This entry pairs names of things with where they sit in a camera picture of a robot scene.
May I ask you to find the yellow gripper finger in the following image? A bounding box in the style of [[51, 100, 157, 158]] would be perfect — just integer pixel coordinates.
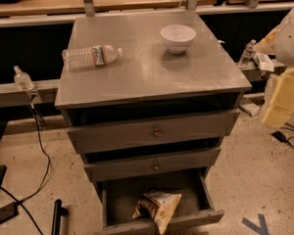
[[254, 26, 279, 55], [262, 69, 294, 129]]

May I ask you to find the brown chip bag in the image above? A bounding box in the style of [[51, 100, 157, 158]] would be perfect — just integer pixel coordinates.
[[132, 189, 182, 235]]

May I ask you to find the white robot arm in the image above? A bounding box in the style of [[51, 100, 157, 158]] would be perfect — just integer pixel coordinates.
[[255, 7, 294, 129]]

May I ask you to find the grey top drawer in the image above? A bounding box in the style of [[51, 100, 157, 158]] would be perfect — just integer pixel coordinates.
[[68, 109, 239, 154]]

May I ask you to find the grey wooden drawer cabinet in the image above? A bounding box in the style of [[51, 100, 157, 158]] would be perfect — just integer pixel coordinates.
[[54, 10, 253, 235]]

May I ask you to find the grey middle drawer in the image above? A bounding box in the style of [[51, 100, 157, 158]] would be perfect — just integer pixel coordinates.
[[84, 147, 221, 182]]

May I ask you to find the grey open bottom drawer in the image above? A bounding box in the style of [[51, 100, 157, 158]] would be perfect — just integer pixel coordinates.
[[95, 169, 224, 235]]

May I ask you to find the small water bottle right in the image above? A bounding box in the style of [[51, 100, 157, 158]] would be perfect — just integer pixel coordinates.
[[238, 39, 256, 69]]

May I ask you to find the white block on floor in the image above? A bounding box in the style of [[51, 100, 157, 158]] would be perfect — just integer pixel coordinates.
[[240, 98, 260, 117]]

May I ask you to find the black power adapter right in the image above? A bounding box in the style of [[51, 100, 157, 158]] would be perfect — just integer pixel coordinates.
[[272, 131, 287, 143]]

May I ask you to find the black power adapter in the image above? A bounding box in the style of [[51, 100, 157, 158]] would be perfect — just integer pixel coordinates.
[[0, 202, 18, 224], [272, 131, 287, 143]]

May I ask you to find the white ceramic bowl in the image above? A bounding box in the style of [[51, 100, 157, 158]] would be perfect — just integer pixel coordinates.
[[161, 24, 196, 54]]

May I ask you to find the clear plastic water bottle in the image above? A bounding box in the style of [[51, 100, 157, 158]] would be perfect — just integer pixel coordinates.
[[62, 45, 123, 71]]

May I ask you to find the small clear bottle left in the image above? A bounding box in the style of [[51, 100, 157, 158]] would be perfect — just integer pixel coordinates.
[[14, 66, 35, 91]]

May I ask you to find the black power adapter left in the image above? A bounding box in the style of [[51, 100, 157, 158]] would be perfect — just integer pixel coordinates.
[[0, 202, 18, 224]]

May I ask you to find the white packet on rail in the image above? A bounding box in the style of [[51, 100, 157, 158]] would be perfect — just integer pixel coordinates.
[[253, 52, 274, 71]]

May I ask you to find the black post on floor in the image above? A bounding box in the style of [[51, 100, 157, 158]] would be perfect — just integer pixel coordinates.
[[51, 199, 69, 235]]

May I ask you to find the black cable left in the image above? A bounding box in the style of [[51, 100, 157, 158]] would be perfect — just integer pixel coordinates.
[[0, 95, 52, 235]]

